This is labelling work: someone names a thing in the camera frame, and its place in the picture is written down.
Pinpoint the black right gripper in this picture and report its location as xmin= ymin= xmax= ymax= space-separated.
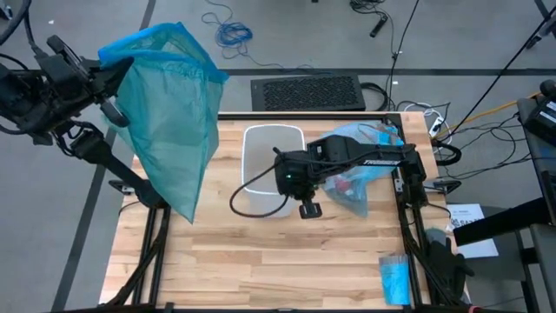
xmin=273 ymin=149 xmax=325 ymax=221

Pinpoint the black stand leg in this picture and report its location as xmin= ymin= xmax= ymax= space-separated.
xmin=525 ymin=0 xmax=556 ymax=49

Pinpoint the black box device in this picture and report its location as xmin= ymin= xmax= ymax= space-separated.
xmin=519 ymin=79 xmax=556 ymax=147

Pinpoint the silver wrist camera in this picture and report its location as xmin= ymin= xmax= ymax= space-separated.
xmin=45 ymin=34 xmax=88 ymax=73

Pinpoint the white plastic trash bin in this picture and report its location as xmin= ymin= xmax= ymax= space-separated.
xmin=241 ymin=123 xmax=306 ymax=218

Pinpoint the white printed sheet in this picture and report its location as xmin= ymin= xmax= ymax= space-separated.
xmin=447 ymin=203 xmax=499 ymax=260

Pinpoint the large teal cloth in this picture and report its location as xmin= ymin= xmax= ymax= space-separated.
xmin=97 ymin=21 xmax=230 ymax=225

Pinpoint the black aluminium rig frame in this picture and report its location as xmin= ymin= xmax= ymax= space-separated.
xmin=103 ymin=111 xmax=435 ymax=313

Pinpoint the yellow cable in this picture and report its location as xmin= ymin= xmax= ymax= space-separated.
xmin=434 ymin=90 xmax=544 ymax=140

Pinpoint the blue coiled cable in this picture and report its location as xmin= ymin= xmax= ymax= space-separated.
xmin=200 ymin=0 xmax=314 ymax=70

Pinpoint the light blue trash bag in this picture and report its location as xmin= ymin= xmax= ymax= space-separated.
xmin=319 ymin=121 xmax=407 ymax=218

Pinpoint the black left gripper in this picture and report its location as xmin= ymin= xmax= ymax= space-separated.
xmin=38 ymin=51 xmax=136 ymax=130

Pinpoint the black power strip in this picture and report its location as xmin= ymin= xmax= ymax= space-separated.
xmin=368 ymin=14 xmax=388 ymax=39

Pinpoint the black perforated metal case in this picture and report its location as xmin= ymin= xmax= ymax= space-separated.
xmin=249 ymin=74 xmax=367 ymax=112

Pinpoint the white power strip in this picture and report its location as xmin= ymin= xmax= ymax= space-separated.
xmin=427 ymin=115 xmax=445 ymax=138

